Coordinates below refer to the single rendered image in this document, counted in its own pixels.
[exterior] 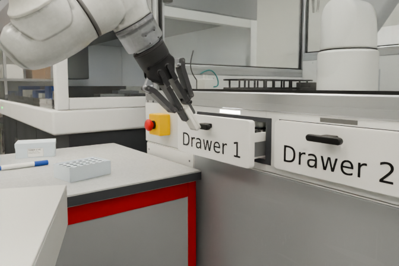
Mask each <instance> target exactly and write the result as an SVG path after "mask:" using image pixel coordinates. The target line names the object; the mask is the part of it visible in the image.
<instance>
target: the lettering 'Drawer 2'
mask: <svg viewBox="0 0 399 266"><path fill-rule="evenodd" d="M286 147H288V148H291V149H292V150H293V159H292V160H286ZM303 154H305V155H306V153H301V152H299V165H300V160H301V155H303ZM308 156H314V158H315V159H309V160H308V161H307V165H308V166H309V167H315V168H317V157H316V155H314V154H308ZM295 157H296V153H295V150H294V148H293V147H291V146H288V145H284V162H293V161H294V160H295ZM321 160H322V166H323V169H324V170H326V169H327V165H328V161H329V162H330V168H331V171H332V172H334V169H335V166H336V163H337V159H335V162H334V165H333V167H332V164H331V158H330V157H328V158H327V162H326V165H325V164H324V159H323V156H321ZM309 161H314V162H315V164H314V165H313V166H311V165H310V164H309ZM345 162H348V163H350V165H351V167H348V166H343V164H344V163H345ZM360 164H361V163H358V173H357V177H358V178H360V168H361V167H362V166H367V164H366V163H363V164H361V165H360ZM382 164H387V165H389V166H390V168H391V170H390V171H389V172H388V173H387V174H386V175H385V176H383V177H382V178H380V180H379V181H380V182H383V183H388V184H392V185H393V182H389V181H385V180H384V179H385V178H387V177H388V176H389V175H390V174H391V173H392V172H393V171H394V166H393V165H392V164H391V163H388V162H385V161H384V162H380V165H382ZM340 168H341V171H342V172H343V173H344V174H345V175H348V176H351V175H353V174H352V173H346V172H345V171H344V170H343V168H348V169H353V164H352V162H351V161H349V160H344V161H342V162H341V166H340Z"/></svg>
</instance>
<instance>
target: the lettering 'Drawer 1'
mask: <svg viewBox="0 0 399 266"><path fill-rule="evenodd" d="M184 134H186V135H187V136H188V143H187V144H184ZM193 139H195V137H193V138H192V137H191V147H192V140H193ZM197 140H200V138H197ZM203 142H204V139H203ZM198 143H199V144H200V146H199V147H197V144H198ZM207 143H208V140H207V142H206V145H205V142H204V150H206V148H207ZM211 143H212V141H211V142H210V147H209V143H208V150H209V151H210V150H211ZM216 143H217V144H218V146H215V144H216ZM188 144H189V135H188V134H187V133H186V132H183V145H188ZM234 144H236V155H234V157H237V158H240V156H238V142H234ZM225 145H227V144H224V143H223V144H222V154H224V146H225ZM213 147H214V151H215V152H216V153H220V152H219V151H216V150H215V147H216V148H220V144H219V142H215V143H214V146H213ZM196 148H200V149H201V140H200V142H197V143H196Z"/></svg>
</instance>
